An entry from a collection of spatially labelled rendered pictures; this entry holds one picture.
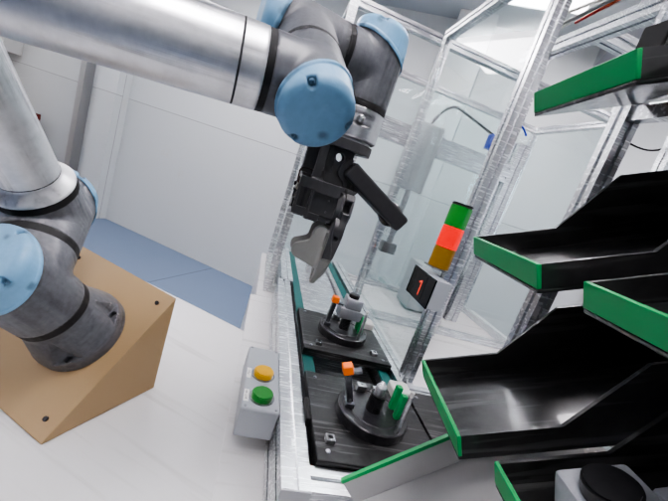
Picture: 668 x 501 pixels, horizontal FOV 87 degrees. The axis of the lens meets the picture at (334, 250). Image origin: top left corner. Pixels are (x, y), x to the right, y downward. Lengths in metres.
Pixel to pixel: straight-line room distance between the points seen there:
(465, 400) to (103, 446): 0.57
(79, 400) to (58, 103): 5.37
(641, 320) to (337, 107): 0.27
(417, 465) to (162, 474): 0.40
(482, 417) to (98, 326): 0.60
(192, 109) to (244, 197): 1.14
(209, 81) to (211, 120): 3.89
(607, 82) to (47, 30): 0.42
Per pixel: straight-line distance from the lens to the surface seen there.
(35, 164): 0.66
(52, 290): 0.66
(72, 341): 0.73
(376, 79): 0.50
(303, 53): 0.36
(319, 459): 0.63
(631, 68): 0.35
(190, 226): 4.33
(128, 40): 0.35
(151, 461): 0.73
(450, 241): 0.84
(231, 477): 0.72
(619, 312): 0.29
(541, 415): 0.43
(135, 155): 4.89
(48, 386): 0.79
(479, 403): 0.43
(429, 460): 0.54
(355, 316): 1.00
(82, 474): 0.72
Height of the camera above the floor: 1.38
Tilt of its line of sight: 11 degrees down
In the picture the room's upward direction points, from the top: 19 degrees clockwise
